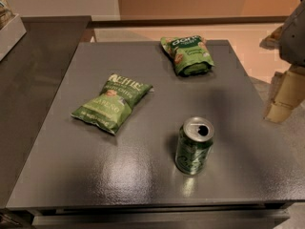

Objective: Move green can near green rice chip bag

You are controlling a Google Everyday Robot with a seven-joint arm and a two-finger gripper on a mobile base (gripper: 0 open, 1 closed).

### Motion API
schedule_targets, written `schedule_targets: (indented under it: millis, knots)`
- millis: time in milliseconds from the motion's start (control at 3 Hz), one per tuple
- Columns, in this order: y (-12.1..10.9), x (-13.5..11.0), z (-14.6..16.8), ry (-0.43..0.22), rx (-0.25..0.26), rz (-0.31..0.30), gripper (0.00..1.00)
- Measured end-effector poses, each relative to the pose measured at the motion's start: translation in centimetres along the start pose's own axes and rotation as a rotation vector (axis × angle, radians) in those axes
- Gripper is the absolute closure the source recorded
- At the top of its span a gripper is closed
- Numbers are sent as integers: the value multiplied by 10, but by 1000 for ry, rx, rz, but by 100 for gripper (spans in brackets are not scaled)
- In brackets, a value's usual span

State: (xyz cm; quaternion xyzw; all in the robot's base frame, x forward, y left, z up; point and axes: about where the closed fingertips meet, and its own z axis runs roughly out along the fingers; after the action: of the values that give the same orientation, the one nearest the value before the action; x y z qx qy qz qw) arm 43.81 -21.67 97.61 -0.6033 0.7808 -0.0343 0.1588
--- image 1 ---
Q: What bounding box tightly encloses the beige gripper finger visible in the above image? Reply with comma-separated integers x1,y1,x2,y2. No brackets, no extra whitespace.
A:
260,26,283,49
264,65,305,123

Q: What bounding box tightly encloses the green soda can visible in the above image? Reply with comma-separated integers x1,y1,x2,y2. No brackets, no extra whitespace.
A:
175,116,214,176

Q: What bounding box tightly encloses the green rice chip bag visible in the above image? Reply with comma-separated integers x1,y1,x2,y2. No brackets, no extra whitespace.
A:
160,35,214,76

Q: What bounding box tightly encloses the green jalapeno kettle chip bag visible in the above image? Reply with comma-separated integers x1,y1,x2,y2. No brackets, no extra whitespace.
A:
71,73,153,135

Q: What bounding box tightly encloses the white box with snacks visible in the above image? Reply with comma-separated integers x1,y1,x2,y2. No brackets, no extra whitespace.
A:
0,0,27,61

